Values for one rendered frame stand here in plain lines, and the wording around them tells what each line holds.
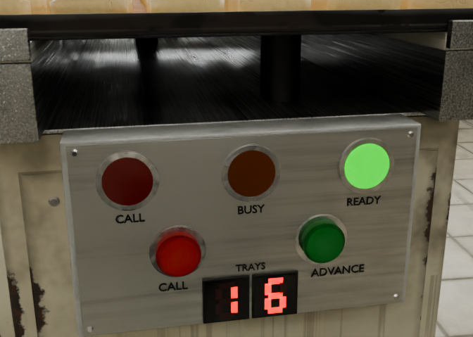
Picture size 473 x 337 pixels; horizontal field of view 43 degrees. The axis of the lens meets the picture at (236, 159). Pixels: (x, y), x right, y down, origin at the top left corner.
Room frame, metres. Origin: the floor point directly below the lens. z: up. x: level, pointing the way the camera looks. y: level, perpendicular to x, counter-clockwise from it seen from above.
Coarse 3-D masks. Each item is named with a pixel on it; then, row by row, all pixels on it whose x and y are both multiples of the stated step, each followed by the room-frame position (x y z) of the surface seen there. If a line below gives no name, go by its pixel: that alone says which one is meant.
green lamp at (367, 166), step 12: (372, 144) 0.38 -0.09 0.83; (348, 156) 0.38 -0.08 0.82; (360, 156) 0.38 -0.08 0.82; (372, 156) 0.38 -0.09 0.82; (384, 156) 0.38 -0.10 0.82; (348, 168) 0.38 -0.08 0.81; (360, 168) 0.38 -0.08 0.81; (372, 168) 0.38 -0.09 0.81; (384, 168) 0.38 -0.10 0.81; (348, 180) 0.38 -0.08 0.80; (360, 180) 0.38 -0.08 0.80; (372, 180) 0.38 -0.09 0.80
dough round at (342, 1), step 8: (328, 0) 0.43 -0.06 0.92; (336, 0) 0.42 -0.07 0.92; (344, 0) 0.41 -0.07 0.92; (352, 0) 0.41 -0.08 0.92; (360, 0) 0.41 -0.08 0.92; (368, 0) 0.41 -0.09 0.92; (376, 0) 0.41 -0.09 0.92; (384, 0) 0.41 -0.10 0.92; (392, 0) 0.41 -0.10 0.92; (400, 0) 0.42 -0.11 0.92; (328, 8) 0.43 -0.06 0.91; (336, 8) 0.42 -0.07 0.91; (344, 8) 0.41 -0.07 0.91; (352, 8) 0.41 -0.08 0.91; (360, 8) 0.41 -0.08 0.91; (368, 8) 0.41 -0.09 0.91; (376, 8) 0.41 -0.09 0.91; (384, 8) 0.41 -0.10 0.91; (392, 8) 0.41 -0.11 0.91
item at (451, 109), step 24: (456, 24) 0.39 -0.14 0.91; (312, 48) 0.67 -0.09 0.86; (336, 48) 0.60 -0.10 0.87; (360, 48) 0.54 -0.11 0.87; (384, 48) 0.49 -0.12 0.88; (408, 48) 0.45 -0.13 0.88; (432, 48) 0.41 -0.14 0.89; (456, 48) 0.39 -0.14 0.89; (336, 72) 0.59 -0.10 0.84; (360, 72) 0.53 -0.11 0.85; (384, 72) 0.48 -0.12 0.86; (408, 72) 0.44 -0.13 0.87; (432, 72) 0.41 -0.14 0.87; (456, 72) 0.40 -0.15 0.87; (408, 96) 0.44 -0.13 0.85; (432, 96) 0.41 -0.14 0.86; (456, 96) 0.40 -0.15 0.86
